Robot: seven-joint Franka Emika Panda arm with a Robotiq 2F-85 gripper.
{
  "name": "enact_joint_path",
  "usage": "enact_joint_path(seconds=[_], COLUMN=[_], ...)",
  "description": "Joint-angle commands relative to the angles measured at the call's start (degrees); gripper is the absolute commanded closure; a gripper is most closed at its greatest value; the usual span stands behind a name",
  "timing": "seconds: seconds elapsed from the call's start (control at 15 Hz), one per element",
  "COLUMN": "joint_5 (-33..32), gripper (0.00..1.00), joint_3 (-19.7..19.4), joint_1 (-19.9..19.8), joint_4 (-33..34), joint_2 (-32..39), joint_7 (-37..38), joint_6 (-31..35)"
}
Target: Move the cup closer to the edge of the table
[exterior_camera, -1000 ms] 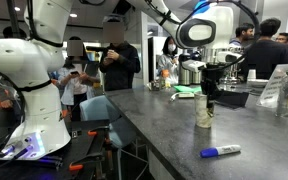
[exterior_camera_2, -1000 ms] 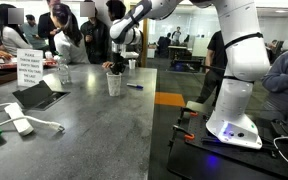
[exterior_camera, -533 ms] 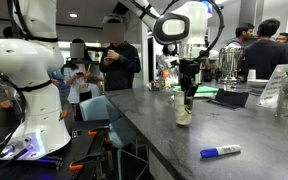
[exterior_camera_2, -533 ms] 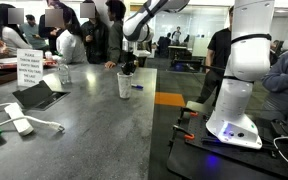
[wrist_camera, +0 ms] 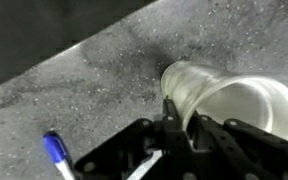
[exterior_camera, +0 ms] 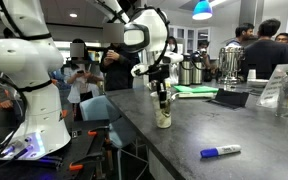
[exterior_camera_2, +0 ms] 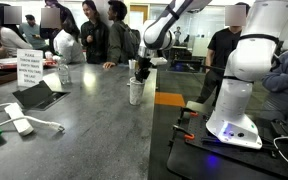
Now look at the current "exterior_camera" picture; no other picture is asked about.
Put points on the person in white shirt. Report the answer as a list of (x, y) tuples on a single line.
[(80, 86)]

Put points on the person holding camera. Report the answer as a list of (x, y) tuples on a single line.
[(205, 61)]

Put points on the blue pendant lamp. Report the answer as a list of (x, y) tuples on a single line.
[(202, 10)]

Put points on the man in grey shirt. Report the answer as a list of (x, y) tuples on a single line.
[(242, 35)]

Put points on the light blue chair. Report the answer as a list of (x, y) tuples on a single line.
[(102, 111)]

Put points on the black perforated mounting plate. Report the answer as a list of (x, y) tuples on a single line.
[(77, 146)]

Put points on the person wearing face mask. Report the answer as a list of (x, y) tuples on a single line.
[(172, 45)]

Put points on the blue capped white marker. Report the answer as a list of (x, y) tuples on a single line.
[(220, 150)]

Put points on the clear acrylic sign holder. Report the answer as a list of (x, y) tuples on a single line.
[(272, 86)]

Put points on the steel thermos carafe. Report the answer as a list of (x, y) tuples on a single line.
[(185, 71), (197, 70)]

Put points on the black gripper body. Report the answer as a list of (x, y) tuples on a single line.
[(159, 72)]

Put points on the stack of white cups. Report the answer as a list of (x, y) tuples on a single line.
[(251, 74)]

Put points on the white plate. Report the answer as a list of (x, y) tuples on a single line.
[(258, 83)]

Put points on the silver coffee urn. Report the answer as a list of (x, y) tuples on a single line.
[(230, 65)]

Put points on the green paper sheets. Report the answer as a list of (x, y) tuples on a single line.
[(195, 89)]

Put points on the man in dark shirt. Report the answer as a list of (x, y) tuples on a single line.
[(265, 55)]

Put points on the black tablet stand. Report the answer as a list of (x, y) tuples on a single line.
[(229, 98)]

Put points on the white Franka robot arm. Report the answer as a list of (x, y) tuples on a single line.
[(34, 86)]

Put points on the clear plastic bottle green cap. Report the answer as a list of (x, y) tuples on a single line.
[(286, 96)]

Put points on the person in black hoodie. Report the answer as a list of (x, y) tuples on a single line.
[(119, 71)]

